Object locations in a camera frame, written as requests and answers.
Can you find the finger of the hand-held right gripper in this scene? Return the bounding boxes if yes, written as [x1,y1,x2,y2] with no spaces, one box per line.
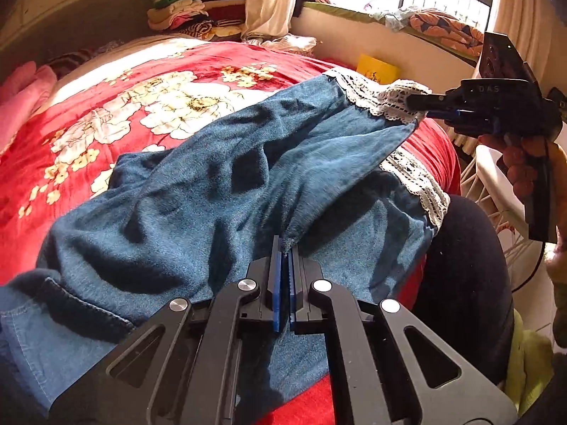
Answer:
[427,108,477,125]
[405,92,457,111]

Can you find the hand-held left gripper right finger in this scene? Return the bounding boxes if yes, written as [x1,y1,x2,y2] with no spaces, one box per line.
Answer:
[288,248,519,425]

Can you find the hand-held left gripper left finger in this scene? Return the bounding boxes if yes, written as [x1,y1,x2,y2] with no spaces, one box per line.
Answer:
[49,236,285,425]

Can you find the blue denim pants lace trim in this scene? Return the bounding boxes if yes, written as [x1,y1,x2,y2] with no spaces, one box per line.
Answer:
[0,67,451,417]

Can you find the person's right forearm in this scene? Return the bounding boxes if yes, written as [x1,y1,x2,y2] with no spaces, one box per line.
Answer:
[545,230,567,350]

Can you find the person's right hand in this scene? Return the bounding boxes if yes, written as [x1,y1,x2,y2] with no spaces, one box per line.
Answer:
[479,134,567,200]

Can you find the yellow box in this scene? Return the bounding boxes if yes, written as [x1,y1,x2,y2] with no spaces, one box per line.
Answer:
[357,53,402,85]

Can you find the orange patterned quilt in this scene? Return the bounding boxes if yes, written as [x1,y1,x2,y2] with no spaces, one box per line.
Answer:
[408,9,485,56]

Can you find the white laundry basket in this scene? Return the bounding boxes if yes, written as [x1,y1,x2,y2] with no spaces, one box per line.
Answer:
[458,144,554,293]

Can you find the light blue cloth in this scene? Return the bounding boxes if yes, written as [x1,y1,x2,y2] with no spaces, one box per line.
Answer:
[383,6,421,32]

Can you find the beige curtain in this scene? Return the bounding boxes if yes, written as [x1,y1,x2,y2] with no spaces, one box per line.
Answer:
[487,0,567,94]

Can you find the person's black trouser leg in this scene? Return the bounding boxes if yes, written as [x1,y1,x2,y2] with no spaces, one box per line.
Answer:
[399,195,517,386]

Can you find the white hanging cloth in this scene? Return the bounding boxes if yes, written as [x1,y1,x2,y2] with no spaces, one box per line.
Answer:
[241,0,320,51]

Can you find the red floral blanket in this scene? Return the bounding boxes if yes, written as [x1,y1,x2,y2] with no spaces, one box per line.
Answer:
[0,35,461,425]

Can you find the green cloth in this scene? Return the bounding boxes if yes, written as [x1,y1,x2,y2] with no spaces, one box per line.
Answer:
[503,310,554,414]

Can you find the pile of folded clothes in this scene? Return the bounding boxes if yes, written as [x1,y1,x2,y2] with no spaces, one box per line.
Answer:
[146,0,253,43]

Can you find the striped dark cloth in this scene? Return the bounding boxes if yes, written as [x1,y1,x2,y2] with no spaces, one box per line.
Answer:
[49,40,125,78]

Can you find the pink pillow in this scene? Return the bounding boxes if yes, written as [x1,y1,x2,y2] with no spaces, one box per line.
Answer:
[0,59,58,151]

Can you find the grey headboard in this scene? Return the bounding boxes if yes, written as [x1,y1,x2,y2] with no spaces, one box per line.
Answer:
[0,0,158,80]

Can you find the black cable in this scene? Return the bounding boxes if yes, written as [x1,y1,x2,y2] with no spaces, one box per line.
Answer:
[511,241,545,295]

